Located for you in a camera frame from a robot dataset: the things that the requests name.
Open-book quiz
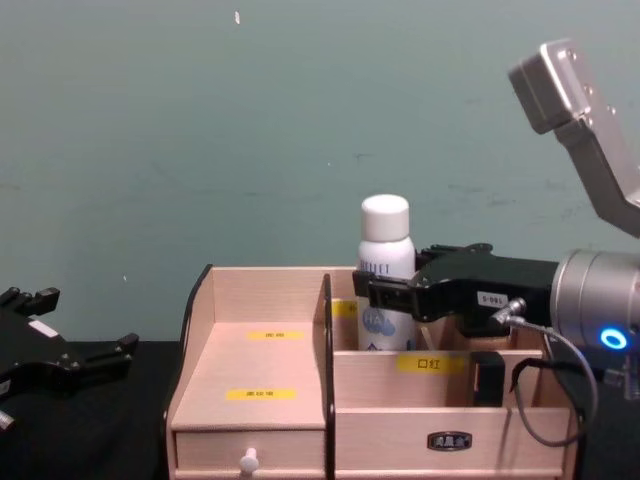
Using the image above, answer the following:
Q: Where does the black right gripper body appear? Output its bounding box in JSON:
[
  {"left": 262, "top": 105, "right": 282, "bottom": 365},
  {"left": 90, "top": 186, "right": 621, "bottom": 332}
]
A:
[{"left": 410, "top": 252, "right": 559, "bottom": 338}]

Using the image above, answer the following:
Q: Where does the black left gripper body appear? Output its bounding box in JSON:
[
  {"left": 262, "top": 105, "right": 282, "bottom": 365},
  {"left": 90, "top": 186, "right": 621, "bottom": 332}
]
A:
[{"left": 0, "top": 305, "right": 81, "bottom": 400}]

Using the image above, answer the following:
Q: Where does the white spray bottle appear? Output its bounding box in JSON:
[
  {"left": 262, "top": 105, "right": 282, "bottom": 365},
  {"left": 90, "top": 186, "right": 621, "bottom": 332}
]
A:
[{"left": 356, "top": 194, "right": 419, "bottom": 352}]

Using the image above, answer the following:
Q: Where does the black table cloth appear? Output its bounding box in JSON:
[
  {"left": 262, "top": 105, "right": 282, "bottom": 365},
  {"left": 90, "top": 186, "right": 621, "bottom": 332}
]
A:
[{"left": 0, "top": 338, "right": 640, "bottom": 480}]

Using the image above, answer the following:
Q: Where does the small black box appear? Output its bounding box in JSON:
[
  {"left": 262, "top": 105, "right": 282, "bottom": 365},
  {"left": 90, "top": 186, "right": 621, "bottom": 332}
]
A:
[{"left": 470, "top": 350, "right": 506, "bottom": 408}]

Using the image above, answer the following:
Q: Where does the pale wooden desk organizer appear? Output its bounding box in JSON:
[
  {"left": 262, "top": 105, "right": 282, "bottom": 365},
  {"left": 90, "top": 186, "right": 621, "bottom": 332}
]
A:
[{"left": 161, "top": 263, "right": 587, "bottom": 480}]

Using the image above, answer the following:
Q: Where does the white drawer knob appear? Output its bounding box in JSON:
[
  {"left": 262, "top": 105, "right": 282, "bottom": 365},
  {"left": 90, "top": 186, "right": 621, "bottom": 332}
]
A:
[{"left": 238, "top": 447, "right": 262, "bottom": 476}]

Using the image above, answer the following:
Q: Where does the wooden drawer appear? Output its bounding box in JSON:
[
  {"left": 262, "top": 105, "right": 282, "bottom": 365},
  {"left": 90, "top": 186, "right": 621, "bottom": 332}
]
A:
[{"left": 173, "top": 428, "right": 327, "bottom": 472}]

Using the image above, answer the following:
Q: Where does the thin grey gripper cable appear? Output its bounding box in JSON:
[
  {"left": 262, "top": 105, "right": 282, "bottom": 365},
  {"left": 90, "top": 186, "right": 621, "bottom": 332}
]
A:
[{"left": 490, "top": 296, "right": 600, "bottom": 447}]

